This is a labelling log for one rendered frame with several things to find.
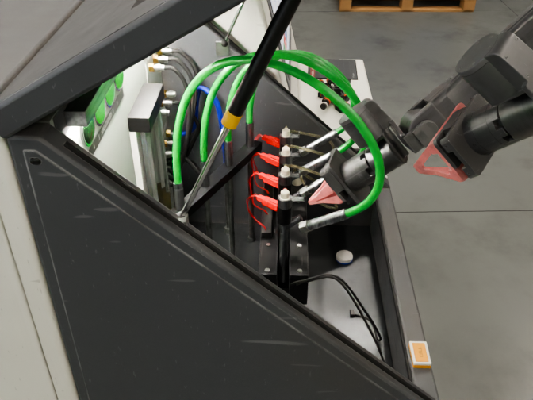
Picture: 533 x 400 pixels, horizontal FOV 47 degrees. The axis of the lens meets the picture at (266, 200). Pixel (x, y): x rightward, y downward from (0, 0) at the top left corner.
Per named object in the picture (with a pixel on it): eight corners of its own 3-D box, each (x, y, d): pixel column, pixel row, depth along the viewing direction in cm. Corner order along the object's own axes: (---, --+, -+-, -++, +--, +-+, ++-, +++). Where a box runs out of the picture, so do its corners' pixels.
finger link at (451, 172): (393, 160, 83) (442, 136, 75) (416, 130, 86) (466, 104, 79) (424, 197, 84) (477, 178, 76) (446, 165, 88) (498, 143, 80)
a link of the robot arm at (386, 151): (410, 166, 102) (414, 150, 106) (385, 134, 100) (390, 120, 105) (377, 185, 106) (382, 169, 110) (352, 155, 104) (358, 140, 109)
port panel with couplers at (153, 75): (173, 178, 135) (159, 43, 117) (158, 178, 135) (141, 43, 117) (182, 148, 145) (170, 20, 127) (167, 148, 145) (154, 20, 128)
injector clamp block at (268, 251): (305, 328, 128) (308, 274, 119) (258, 327, 128) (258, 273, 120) (303, 228, 156) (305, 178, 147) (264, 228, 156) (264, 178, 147)
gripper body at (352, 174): (328, 152, 112) (359, 132, 108) (362, 192, 115) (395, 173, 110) (320, 171, 107) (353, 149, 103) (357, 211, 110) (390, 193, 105)
